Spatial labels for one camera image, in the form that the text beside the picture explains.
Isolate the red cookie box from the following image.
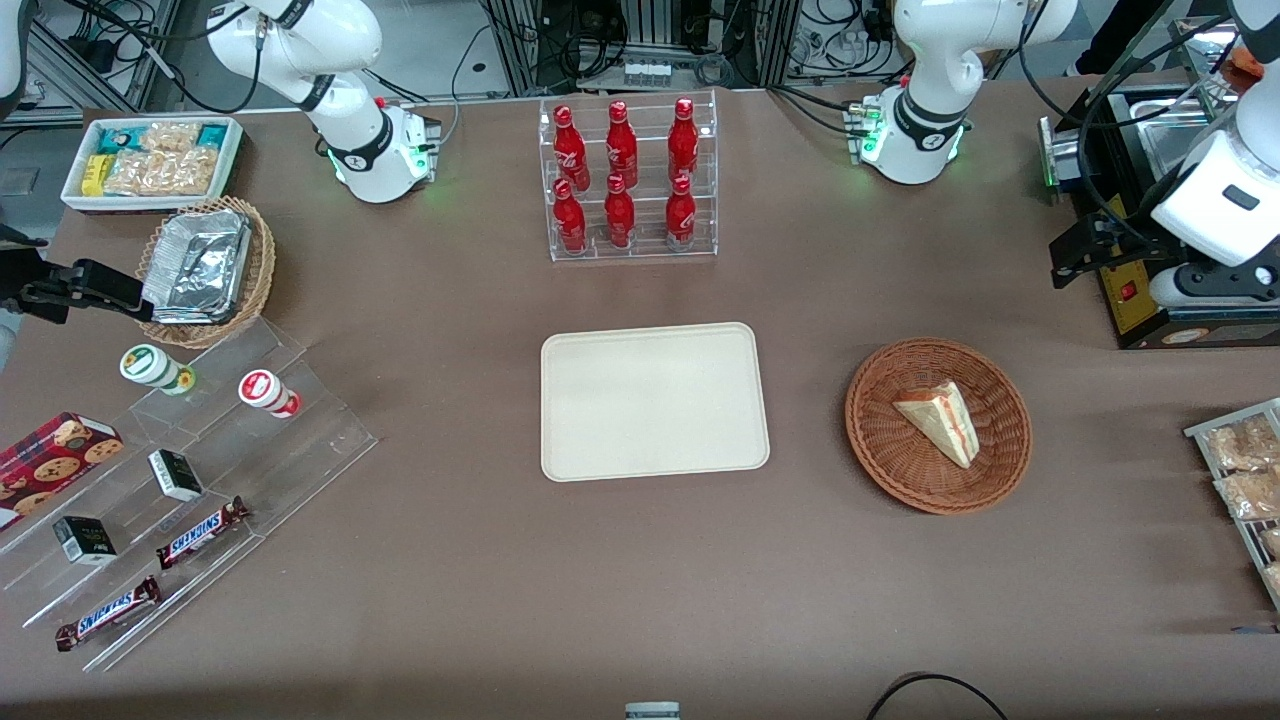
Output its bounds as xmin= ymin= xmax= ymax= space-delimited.
xmin=0 ymin=412 xmax=125 ymax=531

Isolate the aluminium frame equipment rack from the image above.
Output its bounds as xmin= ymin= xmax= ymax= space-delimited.
xmin=480 ymin=0 xmax=801 ymax=96

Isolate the aluminium foil containers stack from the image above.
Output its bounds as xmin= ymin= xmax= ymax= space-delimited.
xmin=142 ymin=208 xmax=253 ymax=326

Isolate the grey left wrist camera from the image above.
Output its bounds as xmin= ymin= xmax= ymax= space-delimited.
xmin=1148 ymin=262 xmax=1280 ymax=309

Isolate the tray of packaged pastries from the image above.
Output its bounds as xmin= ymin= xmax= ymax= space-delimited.
xmin=1184 ymin=398 xmax=1280 ymax=613

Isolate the clear bag of snacks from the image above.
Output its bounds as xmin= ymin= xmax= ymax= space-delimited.
xmin=1205 ymin=415 xmax=1280 ymax=471
xmin=1215 ymin=468 xmax=1280 ymax=521

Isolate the brown wicker basket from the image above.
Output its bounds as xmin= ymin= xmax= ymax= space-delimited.
xmin=845 ymin=337 xmax=1033 ymax=516

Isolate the large clear cracker bag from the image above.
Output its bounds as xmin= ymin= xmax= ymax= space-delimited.
xmin=103 ymin=148 xmax=219 ymax=197

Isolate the Snickers chocolate bar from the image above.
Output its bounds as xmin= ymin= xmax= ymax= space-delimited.
xmin=55 ymin=576 xmax=163 ymax=653
xmin=155 ymin=497 xmax=251 ymax=571

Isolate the small clear cracker bag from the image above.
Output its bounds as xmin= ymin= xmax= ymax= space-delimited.
xmin=140 ymin=122 xmax=201 ymax=153

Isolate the red lid yogurt cup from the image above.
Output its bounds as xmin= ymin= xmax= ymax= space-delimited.
xmin=238 ymin=369 xmax=302 ymax=419

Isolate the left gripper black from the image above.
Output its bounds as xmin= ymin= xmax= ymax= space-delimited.
xmin=1050 ymin=215 xmax=1193 ymax=291

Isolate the cream plastic tray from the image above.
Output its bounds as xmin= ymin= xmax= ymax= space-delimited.
xmin=540 ymin=321 xmax=771 ymax=484

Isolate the black cable loop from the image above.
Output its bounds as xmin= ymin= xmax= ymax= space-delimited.
xmin=865 ymin=673 xmax=1011 ymax=720

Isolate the clear acrylic step display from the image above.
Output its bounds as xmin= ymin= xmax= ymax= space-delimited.
xmin=0 ymin=318 xmax=379 ymax=673

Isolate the clear acrylic bottle rack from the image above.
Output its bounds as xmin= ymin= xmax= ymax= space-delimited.
xmin=538 ymin=88 xmax=719 ymax=264

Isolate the triangle sandwich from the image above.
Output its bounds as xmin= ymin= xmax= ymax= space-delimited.
xmin=892 ymin=380 xmax=981 ymax=470

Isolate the small black box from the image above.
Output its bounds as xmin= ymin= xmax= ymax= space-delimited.
xmin=52 ymin=516 xmax=118 ymax=566
xmin=148 ymin=449 xmax=205 ymax=503

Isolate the light wicker basket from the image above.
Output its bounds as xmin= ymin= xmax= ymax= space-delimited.
xmin=135 ymin=195 xmax=277 ymax=350

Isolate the red cola bottle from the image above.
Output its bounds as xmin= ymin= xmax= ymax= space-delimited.
xmin=553 ymin=104 xmax=591 ymax=191
xmin=668 ymin=97 xmax=700 ymax=186
xmin=552 ymin=178 xmax=589 ymax=256
xmin=606 ymin=100 xmax=639 ymax=189
xmin=665 ymin=175 xmax=698 ymax=249
xmin=604 ymin=173 xmax=637 ymax=251

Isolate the green lid yogurt cup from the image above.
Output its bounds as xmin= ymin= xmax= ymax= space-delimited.
xmin=119 ymin=344 xmax=196 ymax=397

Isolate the black food warmer appliance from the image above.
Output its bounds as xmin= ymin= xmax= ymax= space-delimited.
xmin=1040 ymin=15 xmax=1280 ymax=351

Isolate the white snack bin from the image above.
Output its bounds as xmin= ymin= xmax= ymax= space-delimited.
xmin=60 ymin=116 xmax=246 ymax=215

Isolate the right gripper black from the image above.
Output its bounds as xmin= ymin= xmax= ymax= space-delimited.
xmin=0 ymin=250 xmax=153 ymax=323

